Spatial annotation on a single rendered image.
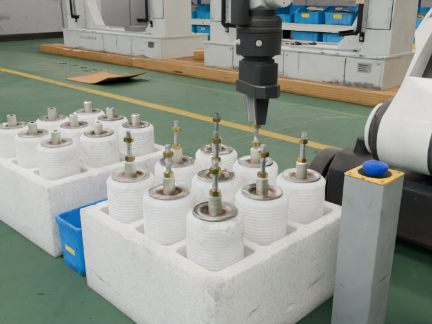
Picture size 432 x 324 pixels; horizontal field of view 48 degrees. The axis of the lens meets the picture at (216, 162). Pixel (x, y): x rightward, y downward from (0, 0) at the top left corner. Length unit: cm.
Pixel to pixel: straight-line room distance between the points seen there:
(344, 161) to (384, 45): 177
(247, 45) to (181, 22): 335
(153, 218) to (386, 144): 48
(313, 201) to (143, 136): 55
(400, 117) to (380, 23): 196
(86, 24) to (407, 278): 463
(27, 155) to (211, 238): 66
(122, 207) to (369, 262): 46
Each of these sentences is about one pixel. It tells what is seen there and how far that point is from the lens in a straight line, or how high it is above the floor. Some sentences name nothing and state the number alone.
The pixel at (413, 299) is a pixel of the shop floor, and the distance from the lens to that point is 110.
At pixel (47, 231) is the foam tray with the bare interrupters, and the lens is 121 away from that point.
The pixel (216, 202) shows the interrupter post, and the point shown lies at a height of 27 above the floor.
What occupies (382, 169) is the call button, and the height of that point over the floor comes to 33.
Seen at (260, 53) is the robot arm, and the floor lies 48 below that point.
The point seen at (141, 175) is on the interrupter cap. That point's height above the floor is 25.
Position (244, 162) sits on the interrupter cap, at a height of 25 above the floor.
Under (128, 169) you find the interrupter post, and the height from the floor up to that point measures 27.
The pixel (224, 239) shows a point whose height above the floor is 22.
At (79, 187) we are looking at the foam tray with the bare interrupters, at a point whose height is 16.
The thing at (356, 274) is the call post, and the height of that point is 14.
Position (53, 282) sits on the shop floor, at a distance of 113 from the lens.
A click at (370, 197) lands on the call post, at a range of 80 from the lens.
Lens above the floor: 59
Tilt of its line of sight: 19 degrees down
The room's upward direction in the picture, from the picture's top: straight up
